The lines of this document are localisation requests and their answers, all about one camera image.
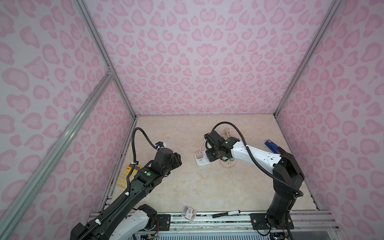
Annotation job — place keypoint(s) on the white square power strip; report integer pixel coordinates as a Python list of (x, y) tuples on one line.
[(203, 162)]

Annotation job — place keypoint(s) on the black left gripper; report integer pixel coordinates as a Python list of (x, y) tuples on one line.
[(177, 160)]

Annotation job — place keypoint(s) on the yellow calculator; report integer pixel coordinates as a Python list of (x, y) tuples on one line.
[(130, 171)]

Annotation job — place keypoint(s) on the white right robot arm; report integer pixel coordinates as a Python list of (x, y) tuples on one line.
[(281, 167)]

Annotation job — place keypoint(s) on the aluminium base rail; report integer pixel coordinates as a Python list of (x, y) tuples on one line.
[(314, 223)]

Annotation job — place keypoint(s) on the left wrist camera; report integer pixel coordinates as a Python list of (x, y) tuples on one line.
[(160, 145)]

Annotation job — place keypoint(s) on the black marker pen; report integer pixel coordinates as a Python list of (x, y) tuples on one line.
[(230, 213)]

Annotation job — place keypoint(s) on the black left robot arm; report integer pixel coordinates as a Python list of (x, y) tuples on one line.
[(113, 222)]

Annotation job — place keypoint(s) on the pink charger plug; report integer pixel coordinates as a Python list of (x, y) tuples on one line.
[(199, 154)]

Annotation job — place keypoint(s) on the aluminium diagonal frame bar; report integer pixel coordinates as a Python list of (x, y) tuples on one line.
[(21, 204)]

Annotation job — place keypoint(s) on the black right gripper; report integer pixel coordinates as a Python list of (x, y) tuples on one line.
[(210, 160)]

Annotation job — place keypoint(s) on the aluminium frame post left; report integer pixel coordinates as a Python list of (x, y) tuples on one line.
[(91, 26)]

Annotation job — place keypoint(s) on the pink round power strip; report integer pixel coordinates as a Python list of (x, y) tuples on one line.
[(225, 164)]

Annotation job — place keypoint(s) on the blue stapler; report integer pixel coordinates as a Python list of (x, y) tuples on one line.
[(274, 148)]

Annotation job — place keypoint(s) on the small clear plastic box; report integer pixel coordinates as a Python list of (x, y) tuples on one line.
[(189, 213)]

